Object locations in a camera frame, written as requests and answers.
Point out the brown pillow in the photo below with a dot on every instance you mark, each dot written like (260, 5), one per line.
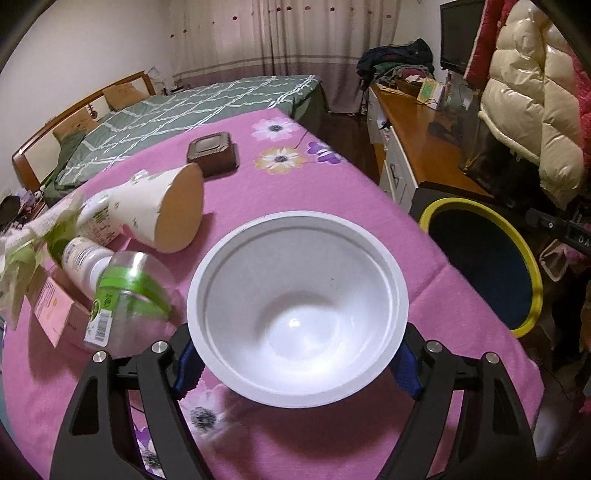
(74, 129)
(122, 97)

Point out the black flat television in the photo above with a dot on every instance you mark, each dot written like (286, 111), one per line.
(457, 37)

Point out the white carton with green print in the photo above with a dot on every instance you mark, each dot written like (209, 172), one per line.
(99, 219)

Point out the pile of clothes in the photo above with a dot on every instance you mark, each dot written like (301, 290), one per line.
(397, 57)

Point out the white plastic bowl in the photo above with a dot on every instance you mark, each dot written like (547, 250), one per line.
(295, 300)

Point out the pink floral tablecloth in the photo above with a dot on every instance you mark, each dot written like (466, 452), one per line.
(323, 194)

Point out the white green plastic wrapper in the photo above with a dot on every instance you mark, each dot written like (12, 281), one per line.
(18, 258)

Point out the clear plastic bottle green label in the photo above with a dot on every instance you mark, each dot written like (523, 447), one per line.
(124, 286)

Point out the cream puffer jacket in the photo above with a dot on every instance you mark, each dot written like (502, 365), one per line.
(540, 106)

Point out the pink cardboard box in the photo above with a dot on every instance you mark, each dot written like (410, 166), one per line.
(51, 309)

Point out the dark brown bag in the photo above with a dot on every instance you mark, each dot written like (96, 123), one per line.
(498, 170)

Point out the white paper cup green print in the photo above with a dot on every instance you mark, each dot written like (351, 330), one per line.
(147, 203)

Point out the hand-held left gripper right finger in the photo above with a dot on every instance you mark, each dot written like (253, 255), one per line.
(408, 369)

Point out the pale striped curtain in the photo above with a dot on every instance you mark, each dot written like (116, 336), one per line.
(300, 37)

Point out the brown ribbed plastic box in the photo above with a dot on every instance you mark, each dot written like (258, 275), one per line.
(212, 154)

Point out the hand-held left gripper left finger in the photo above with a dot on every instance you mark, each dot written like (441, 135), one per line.
(187, 369)

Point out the wooden bed headboard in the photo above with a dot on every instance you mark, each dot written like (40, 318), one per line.
(34, 143)

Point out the wooden top white drawer cabinet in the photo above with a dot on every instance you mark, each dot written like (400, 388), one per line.
(425, 138)

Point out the red garment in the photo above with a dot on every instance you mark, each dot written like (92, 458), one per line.
(489, 32)

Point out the white bottle with green label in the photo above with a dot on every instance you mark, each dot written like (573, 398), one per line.
(81, 261)

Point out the green desk card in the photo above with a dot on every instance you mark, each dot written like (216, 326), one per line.
(429, 90)

